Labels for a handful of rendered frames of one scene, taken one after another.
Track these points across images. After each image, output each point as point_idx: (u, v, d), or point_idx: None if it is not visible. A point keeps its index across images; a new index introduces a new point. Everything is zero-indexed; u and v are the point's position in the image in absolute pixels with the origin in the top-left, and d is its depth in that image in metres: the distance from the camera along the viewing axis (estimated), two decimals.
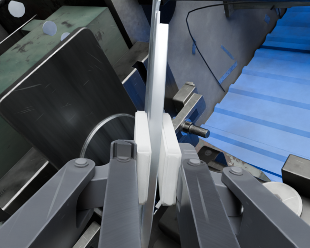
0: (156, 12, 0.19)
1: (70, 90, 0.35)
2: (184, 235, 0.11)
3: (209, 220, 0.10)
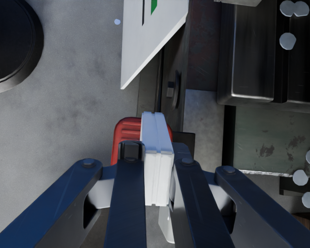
0: None
1: None
2: (178, 235, 0.11)
3: (203, 220, 0.10)
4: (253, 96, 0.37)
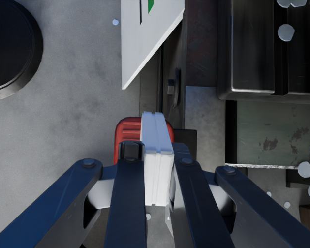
0: None
1: None
2: (178, 235, 0.11)
3: (203, 220, 0.10)
4: (253, 90, 0.37)
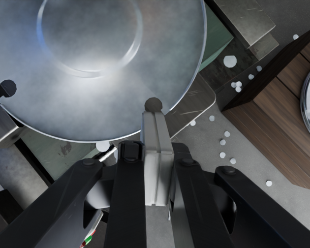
0: None
1: (150, 106, 0.37)
2: (178, 235, 0.11)
3: (203, 220, 0.10)
4: (2, 137, 0.44)
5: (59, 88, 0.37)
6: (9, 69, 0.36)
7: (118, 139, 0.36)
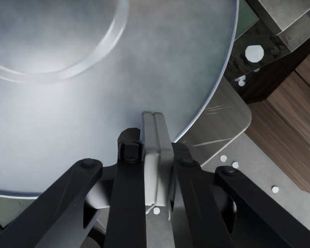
0: None
1: None
2: (177, 235, 0.11)
3: (203, 220, 0.10)
4: None
5: (140, 57, 0.22)
6: (100, 136, 0.21)
7: None
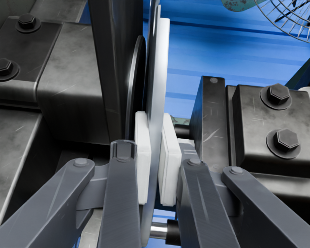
0: None
1: None
2: (184, 235, 0.11)
3: (209, 220, 0.10)
4: None
5: (147, 103, 0.23)
6: None
7: (143, 234, 0.21)
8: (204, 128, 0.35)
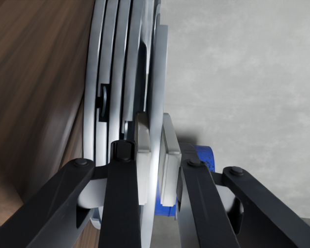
0: None
1: None
2: (184, 235, 0.11)
3: (209, 220, 0.10)
4: None
5: (147, 111, 0.23)
6: None
7: (143, 244, 0.21)
8: None
